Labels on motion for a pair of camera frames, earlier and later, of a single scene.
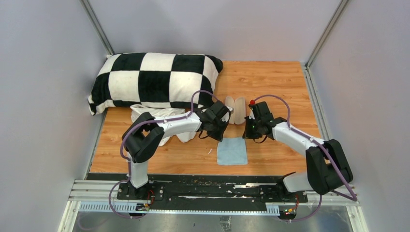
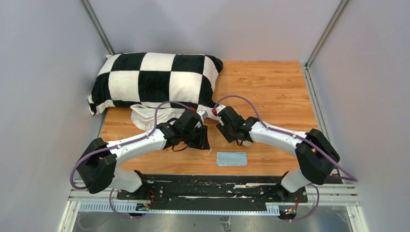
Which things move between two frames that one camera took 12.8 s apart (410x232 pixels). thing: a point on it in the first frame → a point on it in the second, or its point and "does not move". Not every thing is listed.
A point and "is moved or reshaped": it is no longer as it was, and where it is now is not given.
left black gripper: x=219 y=136 → x=202 y=142
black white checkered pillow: x=154 y=79 does not move
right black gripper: x=248 y=134 → x=223 y=129
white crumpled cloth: x=163 y=113 does not move
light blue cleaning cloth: x=232 y=152 is moved or reshaped
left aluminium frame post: x=89 y=11 does not move
